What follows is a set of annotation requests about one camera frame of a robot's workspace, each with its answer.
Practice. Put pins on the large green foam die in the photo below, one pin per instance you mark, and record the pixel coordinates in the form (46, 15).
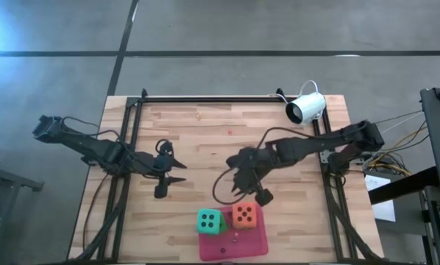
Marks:
(224, 225)

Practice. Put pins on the black aluminium table frame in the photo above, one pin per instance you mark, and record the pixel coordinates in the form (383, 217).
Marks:
(205, 99)

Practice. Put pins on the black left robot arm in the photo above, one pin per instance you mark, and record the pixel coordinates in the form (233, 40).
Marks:
(95, 149)

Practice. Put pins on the grey metal stand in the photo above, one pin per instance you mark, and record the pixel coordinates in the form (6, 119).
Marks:
(14, 179)

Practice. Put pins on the white cylindrical camera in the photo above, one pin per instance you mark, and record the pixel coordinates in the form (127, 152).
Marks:
(308, 106)

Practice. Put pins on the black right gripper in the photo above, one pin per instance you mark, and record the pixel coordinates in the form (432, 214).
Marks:
(251, 165)

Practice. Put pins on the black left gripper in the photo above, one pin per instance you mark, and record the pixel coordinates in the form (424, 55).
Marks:
(161, 165)

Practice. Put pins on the large teal foam die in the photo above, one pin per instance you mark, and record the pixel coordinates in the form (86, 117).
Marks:
(208, 221)

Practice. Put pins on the white paper sheet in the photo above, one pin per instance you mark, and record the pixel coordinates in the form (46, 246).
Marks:
(383, 211)

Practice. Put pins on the grey metal bracket plate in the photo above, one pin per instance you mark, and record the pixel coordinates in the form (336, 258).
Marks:
(324, 157)

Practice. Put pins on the large orange foam die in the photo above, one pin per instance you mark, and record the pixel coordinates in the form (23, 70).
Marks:
(244, 215)

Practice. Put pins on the pink translucent tray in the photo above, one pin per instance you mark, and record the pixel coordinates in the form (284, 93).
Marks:
(245, 246)

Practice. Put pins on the black cart beam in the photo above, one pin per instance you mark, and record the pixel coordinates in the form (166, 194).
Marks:
(400, 187)

